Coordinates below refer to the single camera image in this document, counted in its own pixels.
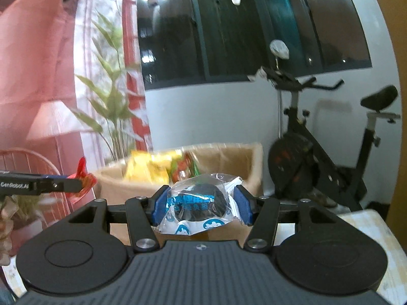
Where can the blue white round snack packet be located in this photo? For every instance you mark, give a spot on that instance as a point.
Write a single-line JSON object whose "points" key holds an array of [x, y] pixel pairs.
{"points": [[199, 204]]}

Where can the cardboard box with plastic liner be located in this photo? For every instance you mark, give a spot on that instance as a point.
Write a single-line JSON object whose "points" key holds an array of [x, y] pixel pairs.
{"points": [[235, 159]]}

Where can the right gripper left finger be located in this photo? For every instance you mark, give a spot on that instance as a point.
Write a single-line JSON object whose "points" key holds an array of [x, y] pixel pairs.
{"points": [[142, 214]]}

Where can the red meat snack packet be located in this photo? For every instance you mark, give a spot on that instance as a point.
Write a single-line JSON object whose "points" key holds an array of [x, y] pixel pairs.
{"points": [[88, 181]]}

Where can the green corn chip bag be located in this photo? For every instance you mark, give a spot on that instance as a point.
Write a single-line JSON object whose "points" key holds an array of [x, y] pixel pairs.
{"points": [[183, 167]]}

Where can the dark window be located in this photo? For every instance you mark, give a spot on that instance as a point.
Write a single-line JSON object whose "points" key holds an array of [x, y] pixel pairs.
{"points": [[190, 42]]}

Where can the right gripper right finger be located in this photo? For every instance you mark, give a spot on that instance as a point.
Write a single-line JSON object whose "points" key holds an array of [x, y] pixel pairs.
{"points": [[262, 214]]}

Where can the yellow corn chip bag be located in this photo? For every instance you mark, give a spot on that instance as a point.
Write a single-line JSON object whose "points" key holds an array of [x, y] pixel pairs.
{"points": [[146, 167]]}

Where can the printed room scene backdrop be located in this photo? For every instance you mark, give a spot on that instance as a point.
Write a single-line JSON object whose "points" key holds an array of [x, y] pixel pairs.
{"points": [[36, 67]]}

